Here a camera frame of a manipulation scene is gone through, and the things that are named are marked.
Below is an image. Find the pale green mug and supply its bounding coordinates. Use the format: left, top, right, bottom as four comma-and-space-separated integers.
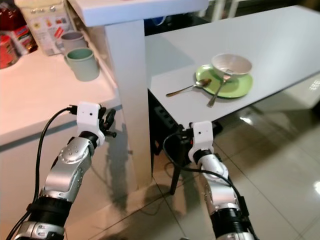
63, 47, 101, 83

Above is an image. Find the black lattice crate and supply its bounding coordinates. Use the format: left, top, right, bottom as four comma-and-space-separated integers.
147, 92, 194, 167

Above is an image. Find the black table leg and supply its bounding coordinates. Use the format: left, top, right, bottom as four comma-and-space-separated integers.
168, 162, 184, 196

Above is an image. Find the metal fork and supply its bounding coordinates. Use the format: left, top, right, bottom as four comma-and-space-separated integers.
206, 74, 233, 108

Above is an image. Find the gold metal spoon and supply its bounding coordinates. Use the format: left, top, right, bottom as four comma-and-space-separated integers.
165, 77, 213, 98

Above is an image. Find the green plate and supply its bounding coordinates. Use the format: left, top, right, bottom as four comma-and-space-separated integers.
194, 63, 254, 100

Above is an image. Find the white bowl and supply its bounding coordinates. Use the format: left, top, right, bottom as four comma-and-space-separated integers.
210, 52, 253, 81

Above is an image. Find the grey mug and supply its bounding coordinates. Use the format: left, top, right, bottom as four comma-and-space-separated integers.
55, 31, 89, 56

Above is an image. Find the white kitchen counter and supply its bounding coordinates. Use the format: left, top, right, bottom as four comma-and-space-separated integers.
0, 0, 211, 227

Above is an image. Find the white cracker bag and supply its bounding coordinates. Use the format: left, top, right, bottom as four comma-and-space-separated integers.
13, 0, 71, 56

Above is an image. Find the red plastic container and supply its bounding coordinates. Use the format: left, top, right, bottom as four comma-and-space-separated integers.
0, 34, 17, 70

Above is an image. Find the dark red snack bag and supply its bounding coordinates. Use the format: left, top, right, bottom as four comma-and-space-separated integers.
0, 2, 39, 56

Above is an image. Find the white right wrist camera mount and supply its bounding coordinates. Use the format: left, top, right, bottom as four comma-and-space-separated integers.
189, 120, 215, 164

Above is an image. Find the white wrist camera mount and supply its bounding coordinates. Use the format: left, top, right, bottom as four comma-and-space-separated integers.
189, 120, 215, 164
76, 101, 106, 146

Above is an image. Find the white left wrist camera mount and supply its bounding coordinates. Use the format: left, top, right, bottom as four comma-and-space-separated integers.
76, 101, 106, 146

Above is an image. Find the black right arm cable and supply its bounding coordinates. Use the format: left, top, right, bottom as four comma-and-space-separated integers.
162, 130, 246, 201

